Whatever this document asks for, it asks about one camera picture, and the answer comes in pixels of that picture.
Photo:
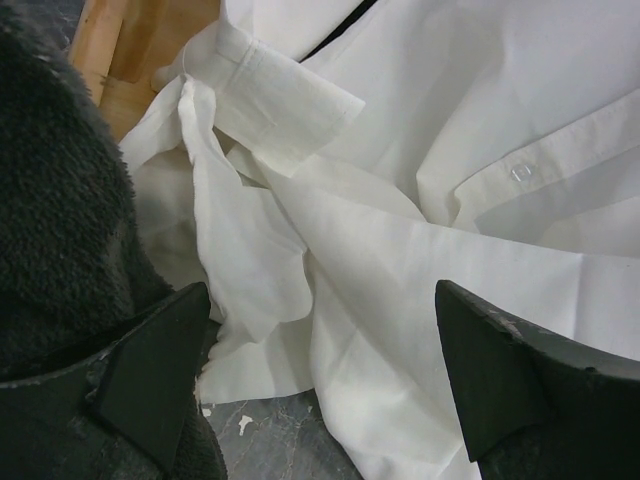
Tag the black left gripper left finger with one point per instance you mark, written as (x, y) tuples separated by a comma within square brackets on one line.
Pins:
[(97, 408)]

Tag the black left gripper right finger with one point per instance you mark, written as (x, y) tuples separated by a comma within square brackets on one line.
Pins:
[(533, 404)]

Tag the white dress shirt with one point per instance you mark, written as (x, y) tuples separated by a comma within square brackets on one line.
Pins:
[(323, 190)]

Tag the black button shirt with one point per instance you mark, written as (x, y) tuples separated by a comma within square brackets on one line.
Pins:
[(363, 7)]

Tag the black beige patterned fleece blanket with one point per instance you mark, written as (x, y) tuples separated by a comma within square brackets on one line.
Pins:
[(72, 264)]

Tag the wooden clothes rack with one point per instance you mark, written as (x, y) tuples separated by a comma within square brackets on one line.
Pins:
[(120, 44)]

